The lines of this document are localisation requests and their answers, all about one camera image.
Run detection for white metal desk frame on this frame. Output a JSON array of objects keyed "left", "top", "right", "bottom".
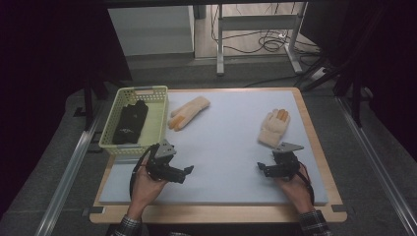
[{"left": 215, "top": 1, "right": 310, "bottom": 77}]

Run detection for grey foam mat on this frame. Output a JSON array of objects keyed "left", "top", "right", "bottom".
[{"left": 98, "top": 89, "right": 329, "bottom": 207}]

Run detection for person's right hand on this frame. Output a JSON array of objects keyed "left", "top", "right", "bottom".
[{"left": 274, "top": 165, "right": 315, "bottom": 214}]

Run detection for black stand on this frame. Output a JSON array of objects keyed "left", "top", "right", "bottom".
[
  {"left": 82, "top": 74, "right": 110, "bottom": 132},
  {"left": 333, "top": 55, "right": 376, "bottom": 129}
]

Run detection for right hand-held gripper black cable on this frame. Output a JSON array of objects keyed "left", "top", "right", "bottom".
[{"left": 296, "top": 161, "right": 317, "bottom": 206}]

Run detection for white cabinet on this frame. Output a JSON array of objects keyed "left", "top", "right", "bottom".
[{"left": 107, "top": 4, "right": 196, "bottom": 57}]

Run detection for pale green plastic basket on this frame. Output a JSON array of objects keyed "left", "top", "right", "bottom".
[{"left": 97, "top": 85, "right": 169, "bottom": 157}]

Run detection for hand-held gripper black cable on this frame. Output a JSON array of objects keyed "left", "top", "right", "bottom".
[
  {"left": 129, "top": 143, "right": 161, "bottom": 201},
  {"left": 296, "top": 161, "right": 317, "bottom": 206}
]

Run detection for left hand-held gripper black cable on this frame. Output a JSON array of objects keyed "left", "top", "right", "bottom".
[{"left": 129, "top": 143, "right": 161, "bottom": 201}]

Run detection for person's left hand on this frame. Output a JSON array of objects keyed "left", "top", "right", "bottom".
[{"left": 127, "top": 162, "right": 169, "bottom": 221}]

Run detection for metal floor rail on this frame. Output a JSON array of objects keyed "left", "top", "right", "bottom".
[
  {"left": 33, "top": 107, "right": 106, "bottom": 236},
  {"left": 336, "top": 95, "right": 417, "bottom": 236}
]

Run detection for cream knit glove orange fingertips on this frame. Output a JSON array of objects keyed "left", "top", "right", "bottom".
[
  {"left": 258, "top": 108, "right": 291, "bottom": 149},
  {"left": 167, "top": 95, "right": 211, "bottom": 133}
]

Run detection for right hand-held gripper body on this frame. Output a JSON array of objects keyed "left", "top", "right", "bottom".
[{"left": 270, "top": 142, "right": 305, "bottom": 180}]

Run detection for bundle of black floor cables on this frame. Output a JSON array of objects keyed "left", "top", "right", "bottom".
[{"left": 210, "top": 2, "right": 322, "bottom": 57}]

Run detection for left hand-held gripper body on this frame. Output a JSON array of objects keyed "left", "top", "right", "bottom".
[{"left": 144, "top": 139, "right": 180, "bottom": 184}]

